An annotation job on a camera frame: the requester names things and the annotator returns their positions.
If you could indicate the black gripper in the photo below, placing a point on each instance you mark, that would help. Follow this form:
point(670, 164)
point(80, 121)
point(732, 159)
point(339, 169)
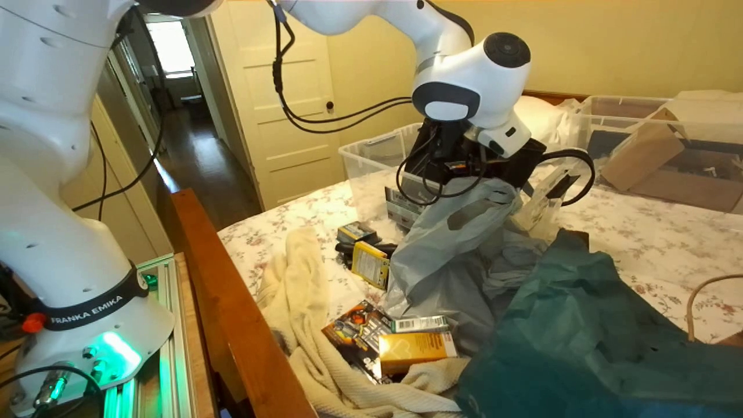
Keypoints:
point(513, 164)

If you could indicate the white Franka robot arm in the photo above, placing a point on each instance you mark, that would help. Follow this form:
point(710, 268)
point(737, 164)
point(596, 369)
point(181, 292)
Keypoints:
point(60, 246)

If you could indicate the black tote bag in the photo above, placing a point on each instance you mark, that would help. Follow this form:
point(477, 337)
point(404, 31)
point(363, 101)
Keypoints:
point(569, 153)

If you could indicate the grey plastic shopping bag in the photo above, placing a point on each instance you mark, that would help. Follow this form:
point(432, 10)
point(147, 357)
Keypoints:
point(442, 255)

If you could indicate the dark striped book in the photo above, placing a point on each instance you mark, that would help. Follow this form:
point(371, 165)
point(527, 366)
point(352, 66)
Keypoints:
point(397, 210)

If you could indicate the teal fabric bag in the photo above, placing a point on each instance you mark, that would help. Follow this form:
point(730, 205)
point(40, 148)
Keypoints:
point(588, 340)

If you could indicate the brown picture book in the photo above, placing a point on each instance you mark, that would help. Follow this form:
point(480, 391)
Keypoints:
point(348, 332)

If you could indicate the white pillow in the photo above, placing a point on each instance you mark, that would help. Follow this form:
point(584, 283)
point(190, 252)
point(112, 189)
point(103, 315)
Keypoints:
point(545, 116)

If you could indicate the clear bin with cardboard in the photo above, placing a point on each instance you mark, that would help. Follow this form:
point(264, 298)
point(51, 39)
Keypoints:
point(610, 111)

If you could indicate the brown cardboard box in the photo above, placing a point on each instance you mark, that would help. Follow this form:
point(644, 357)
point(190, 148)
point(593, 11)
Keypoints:
point(638, 159)

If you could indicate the clear plastic storage bin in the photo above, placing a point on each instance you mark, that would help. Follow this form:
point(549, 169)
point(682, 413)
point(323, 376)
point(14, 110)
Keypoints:
point(371, 164)

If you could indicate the small black device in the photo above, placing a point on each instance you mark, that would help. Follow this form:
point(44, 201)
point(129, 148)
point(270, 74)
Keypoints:
point(353, 233)

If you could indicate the small yellow packet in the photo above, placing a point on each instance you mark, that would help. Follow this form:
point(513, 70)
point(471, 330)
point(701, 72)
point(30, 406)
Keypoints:
point(370, 266)

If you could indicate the white striped flat box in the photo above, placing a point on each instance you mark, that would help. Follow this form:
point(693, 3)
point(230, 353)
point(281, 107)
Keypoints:
point(414, 324)

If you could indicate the gold yellow box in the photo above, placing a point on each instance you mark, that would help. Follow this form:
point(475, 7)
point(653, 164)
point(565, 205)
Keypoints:
point(414, 352)

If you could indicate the cream panel door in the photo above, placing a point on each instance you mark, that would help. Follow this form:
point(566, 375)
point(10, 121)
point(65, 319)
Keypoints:
point(270, 153)

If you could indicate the cream towel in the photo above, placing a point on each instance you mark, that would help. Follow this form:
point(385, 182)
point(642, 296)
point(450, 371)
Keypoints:
point(310, 310)

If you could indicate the brown wooden bed footboard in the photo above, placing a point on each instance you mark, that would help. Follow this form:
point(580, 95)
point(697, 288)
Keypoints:
point(224, 310)

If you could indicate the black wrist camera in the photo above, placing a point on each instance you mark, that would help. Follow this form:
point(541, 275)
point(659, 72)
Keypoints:
point(444, 151)

